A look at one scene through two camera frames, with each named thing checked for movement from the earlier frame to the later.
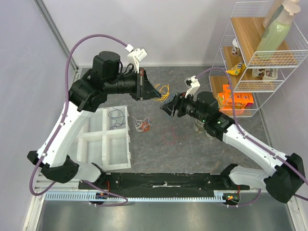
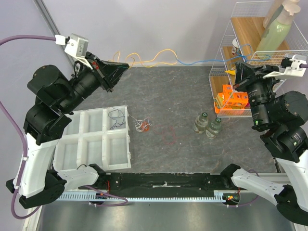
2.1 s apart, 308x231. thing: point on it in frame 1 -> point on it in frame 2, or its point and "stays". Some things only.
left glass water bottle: (198, 126) stays
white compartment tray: (104, 138) stays
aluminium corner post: (48, 18) stays
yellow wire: (161, 99) -> (146, 61)
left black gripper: (145, 89) -> (109, 73)
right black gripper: (179, 105) -> (249, 80)
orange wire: (146, 125) stays
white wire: (141, 125) stays
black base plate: (161, 182) stays
